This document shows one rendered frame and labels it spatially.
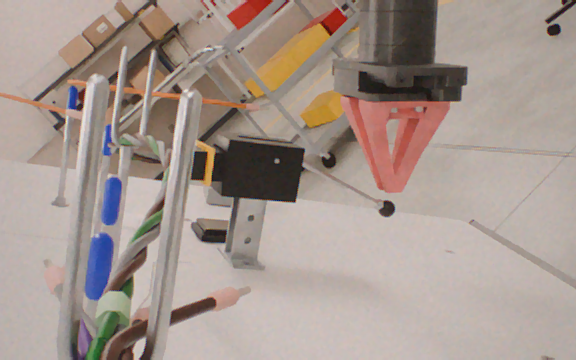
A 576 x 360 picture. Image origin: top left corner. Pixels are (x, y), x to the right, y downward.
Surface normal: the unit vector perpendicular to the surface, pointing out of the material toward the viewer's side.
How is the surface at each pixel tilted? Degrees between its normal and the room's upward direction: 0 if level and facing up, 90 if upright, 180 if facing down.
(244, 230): 98
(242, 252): 98
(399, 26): 80
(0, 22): 90
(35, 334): 50
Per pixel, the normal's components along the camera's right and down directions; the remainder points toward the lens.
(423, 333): 0.17, -0.97
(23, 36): 0.30, 0.08
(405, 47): 0.04, 0.22
